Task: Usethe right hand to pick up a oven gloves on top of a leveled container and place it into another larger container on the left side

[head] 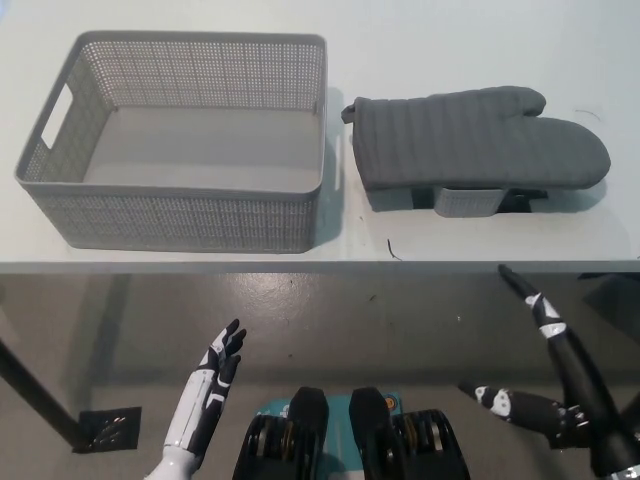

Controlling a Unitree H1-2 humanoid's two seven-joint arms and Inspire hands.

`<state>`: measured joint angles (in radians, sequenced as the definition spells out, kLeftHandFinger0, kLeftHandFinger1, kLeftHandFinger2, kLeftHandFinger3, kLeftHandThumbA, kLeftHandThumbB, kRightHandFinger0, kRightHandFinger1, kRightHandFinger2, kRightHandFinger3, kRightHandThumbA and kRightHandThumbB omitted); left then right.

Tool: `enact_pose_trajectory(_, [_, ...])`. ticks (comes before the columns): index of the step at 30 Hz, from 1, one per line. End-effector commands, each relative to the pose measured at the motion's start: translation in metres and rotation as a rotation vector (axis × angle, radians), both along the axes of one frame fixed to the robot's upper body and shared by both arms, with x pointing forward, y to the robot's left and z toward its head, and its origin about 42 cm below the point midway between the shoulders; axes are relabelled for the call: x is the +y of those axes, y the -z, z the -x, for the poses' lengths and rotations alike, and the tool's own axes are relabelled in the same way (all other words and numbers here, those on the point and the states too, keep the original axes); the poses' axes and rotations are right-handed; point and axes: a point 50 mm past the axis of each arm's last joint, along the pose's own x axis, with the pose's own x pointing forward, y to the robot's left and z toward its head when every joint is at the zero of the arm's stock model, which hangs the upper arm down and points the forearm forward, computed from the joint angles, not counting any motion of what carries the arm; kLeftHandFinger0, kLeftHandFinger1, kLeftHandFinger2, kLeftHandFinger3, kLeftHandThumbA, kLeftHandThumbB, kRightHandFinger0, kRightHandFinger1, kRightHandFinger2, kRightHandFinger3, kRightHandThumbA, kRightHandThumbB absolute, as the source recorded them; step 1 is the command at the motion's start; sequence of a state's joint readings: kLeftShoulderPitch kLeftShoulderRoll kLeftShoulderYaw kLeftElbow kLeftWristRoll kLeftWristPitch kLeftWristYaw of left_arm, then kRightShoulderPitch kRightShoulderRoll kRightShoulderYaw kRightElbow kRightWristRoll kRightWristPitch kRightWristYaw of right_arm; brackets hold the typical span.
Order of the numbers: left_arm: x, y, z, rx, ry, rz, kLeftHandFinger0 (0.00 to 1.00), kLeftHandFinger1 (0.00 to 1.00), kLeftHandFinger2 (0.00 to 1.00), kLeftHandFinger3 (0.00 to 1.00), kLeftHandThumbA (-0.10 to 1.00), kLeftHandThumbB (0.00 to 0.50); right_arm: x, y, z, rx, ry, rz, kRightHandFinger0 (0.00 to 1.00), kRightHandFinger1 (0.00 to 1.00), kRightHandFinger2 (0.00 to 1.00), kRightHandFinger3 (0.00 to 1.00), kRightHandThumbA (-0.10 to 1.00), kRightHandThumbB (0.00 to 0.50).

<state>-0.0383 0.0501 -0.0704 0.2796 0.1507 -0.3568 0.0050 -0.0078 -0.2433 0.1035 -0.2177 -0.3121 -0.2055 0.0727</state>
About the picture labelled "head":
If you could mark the dark grey oven glove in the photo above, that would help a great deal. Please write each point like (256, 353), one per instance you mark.
(475, 140)

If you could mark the right black robot body block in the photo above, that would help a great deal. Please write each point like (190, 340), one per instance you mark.
(400, 445)

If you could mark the thin curved black thread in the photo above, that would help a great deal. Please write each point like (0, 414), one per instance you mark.
(587, 113)

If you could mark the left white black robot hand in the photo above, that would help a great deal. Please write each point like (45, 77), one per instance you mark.
(205, 395)

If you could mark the left black robot body block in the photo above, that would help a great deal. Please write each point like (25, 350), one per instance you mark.
(295, 440)

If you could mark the small grey perforated container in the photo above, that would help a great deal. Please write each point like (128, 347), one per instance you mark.
(465, 202)

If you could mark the black robot body block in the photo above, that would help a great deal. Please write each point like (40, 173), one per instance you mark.
(295, 440)
(400, 445)

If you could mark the black flat ribbed plate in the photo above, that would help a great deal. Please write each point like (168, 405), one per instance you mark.
(517, 200)

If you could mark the black table leg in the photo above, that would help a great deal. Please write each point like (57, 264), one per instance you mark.
(35, 390)

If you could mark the short black thread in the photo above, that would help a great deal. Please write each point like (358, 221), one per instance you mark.
(392, 250)

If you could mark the large grey perforated basket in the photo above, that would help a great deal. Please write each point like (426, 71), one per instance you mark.
(200, 145)

